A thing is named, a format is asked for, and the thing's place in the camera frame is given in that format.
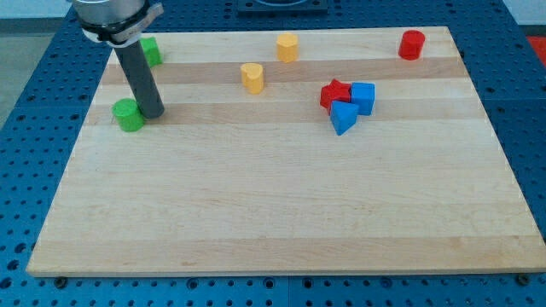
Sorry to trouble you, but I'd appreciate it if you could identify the yellow heart block front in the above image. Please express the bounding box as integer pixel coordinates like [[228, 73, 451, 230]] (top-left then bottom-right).
[[240, 62, 264, 95]]

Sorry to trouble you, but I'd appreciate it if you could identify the blue cube block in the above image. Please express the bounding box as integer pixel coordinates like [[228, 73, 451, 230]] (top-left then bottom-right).
[[350, 82, 375, 116]]

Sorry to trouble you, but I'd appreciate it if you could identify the blue triangle block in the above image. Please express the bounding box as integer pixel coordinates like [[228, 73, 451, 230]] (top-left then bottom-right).
[[330, 101, 359, 136]]

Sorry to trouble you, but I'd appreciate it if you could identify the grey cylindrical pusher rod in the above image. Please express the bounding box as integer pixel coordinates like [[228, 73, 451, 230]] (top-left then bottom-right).
[[114, 40, 165, 119]]

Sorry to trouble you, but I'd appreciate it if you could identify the red star block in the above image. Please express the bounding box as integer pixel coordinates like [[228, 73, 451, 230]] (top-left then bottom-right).
[[320, 78, 351, 114]]

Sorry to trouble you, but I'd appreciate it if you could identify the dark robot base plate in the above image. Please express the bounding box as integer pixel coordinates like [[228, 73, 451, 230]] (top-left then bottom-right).
[[235, 0, 328, 14]]

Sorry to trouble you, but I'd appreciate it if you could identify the wooden board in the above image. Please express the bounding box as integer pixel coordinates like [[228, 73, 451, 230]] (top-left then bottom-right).
[[26, 26, 545, 277]]

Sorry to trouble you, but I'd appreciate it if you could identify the yellow heart block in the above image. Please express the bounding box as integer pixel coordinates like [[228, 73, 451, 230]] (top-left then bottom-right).
[[276, 32, 299, 63], [240, 62, 264, 95]]

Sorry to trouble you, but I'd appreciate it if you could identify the red cylinder block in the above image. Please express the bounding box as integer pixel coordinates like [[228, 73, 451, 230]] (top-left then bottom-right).
[[398, 30, 426, 61]]

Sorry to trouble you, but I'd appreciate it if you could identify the green cube block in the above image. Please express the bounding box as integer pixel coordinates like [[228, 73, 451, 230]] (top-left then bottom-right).
[[140, 37, 163, 67]]

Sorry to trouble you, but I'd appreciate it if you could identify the green cylinder block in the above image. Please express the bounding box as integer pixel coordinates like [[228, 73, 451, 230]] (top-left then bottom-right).
[[112, 98, 145, 132]]

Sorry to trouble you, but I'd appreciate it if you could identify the yellow heart block rear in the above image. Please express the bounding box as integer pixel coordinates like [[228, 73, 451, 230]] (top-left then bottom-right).
[[276, 32, 299, 63]]

